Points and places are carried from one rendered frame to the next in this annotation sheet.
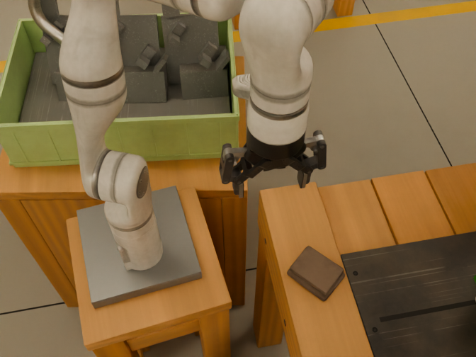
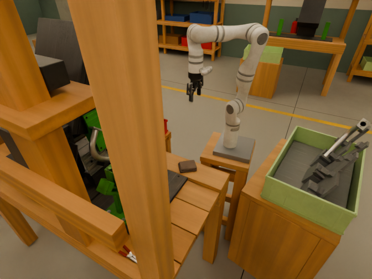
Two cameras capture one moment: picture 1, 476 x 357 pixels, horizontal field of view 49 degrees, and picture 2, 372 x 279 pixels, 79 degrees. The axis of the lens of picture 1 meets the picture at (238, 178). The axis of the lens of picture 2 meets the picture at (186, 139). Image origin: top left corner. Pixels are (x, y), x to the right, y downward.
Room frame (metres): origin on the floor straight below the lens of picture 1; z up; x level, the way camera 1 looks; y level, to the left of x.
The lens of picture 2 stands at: (1.10, -0.93, 1.82)
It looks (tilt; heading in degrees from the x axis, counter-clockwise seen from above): 36 degrees down; 130
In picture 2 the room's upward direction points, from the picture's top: straight up
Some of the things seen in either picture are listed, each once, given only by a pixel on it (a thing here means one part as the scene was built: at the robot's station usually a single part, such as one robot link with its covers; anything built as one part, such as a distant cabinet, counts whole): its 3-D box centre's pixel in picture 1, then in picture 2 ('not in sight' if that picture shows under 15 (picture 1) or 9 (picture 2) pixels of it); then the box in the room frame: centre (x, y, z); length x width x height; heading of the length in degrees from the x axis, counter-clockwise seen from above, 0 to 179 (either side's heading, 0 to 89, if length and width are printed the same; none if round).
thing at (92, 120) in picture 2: not in sight; (95, 127); (0.09, -0.46, 1.17); 0.13 x 0.12 x 0.20; 11
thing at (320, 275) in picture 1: (316, 272); (187, 165); (0.48, -0.17, 0.91); 0.10 x 0.08 x 0.03; 50
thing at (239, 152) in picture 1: (240, 154); not in sight; (0.43, 0.00, 1.39); 0.05 x 0.02 x 0.02; 101
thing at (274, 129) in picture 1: (275, 94); (199, 65); (0.46, -0.05, 1.47); 0.11 x 0.09 x 0.06; 11
